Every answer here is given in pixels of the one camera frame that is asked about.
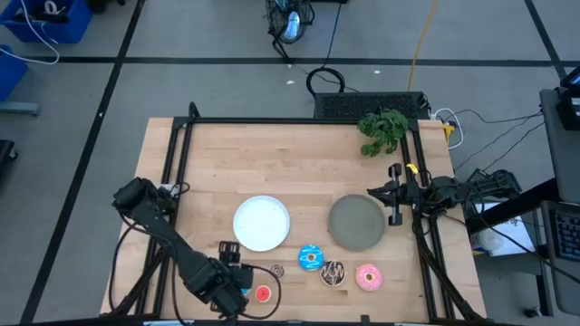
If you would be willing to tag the white paper sheet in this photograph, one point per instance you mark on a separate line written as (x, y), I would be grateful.
(512, 231)

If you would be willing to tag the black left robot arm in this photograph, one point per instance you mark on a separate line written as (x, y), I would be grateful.
(154, 222)

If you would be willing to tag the blue storage bin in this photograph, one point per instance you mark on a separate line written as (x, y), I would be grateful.
(68, 27)
(9, 72)

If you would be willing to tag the white round plate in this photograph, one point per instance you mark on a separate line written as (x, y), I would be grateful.
(261, 224)

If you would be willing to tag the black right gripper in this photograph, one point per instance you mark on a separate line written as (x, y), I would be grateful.
(396, 174)

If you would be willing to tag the small red donut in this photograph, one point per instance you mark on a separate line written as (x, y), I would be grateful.
(259, 296)

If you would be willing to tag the grey desk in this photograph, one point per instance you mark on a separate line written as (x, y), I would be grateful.
(562, 158)

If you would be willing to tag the black desk crossbar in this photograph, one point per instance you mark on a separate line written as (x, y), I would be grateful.
(512, 204)

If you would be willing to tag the black computer monitor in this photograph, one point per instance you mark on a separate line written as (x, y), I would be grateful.
(572, 108)

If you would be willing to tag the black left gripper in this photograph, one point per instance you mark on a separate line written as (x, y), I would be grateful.
(233, 290)

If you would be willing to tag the grey-green round plate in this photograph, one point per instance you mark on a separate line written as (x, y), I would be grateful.
(357, 223)

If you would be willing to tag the large blue glazed donut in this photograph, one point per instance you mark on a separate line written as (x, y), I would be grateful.
(304, 260)

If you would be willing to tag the large pink glazed donut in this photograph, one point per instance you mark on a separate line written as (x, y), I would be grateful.
(362, 280)

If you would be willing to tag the black curved frame brace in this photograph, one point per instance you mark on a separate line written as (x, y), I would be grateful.
(194, 111)

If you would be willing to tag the black mesh computer case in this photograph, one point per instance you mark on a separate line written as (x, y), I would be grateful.
(362, 105)

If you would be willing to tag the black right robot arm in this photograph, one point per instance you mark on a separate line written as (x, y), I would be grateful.
(446, 190)

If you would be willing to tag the black floor fan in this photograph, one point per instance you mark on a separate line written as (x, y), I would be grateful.
(290, 25)

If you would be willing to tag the black computer keyboard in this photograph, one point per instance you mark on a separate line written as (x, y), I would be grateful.
(566, 235)

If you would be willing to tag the large chocolate glazed donut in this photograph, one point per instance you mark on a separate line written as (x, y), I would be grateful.
(326, 276)

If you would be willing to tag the small chocolate donut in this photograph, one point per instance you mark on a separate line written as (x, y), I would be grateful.
(273, 271)

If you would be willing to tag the small blue donut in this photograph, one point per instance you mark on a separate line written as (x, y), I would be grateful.
(247, 290)

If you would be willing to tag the green potted plant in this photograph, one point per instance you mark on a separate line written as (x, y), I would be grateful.
(383, 129)

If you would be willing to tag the grey metal floor foot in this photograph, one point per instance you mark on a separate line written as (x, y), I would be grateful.
(20, 108)

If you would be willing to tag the black aluminium table frame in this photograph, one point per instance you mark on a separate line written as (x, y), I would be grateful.
(272, 121)

